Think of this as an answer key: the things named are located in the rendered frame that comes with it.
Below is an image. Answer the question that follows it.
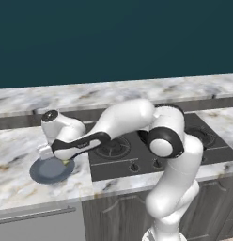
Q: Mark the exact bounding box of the silver dishwasher handle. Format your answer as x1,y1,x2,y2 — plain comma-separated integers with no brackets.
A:
0,205,77,226

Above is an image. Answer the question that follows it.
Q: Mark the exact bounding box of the black hob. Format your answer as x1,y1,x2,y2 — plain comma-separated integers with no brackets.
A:
85,112,233,183

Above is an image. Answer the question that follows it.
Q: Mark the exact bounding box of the dark grey wooden cupboard door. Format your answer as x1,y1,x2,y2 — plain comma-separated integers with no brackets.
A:
179,176,233,241
81,191,155,241

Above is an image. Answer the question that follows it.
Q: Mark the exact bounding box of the dark blue-grey round plate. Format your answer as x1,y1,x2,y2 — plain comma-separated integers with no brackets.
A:
29,156,76,185

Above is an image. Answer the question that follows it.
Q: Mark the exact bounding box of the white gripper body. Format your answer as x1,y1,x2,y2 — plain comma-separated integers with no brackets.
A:
38,144,55,161

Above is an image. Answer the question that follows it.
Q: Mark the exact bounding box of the silver dishwasher front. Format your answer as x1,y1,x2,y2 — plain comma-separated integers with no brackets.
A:
0,201,87,241

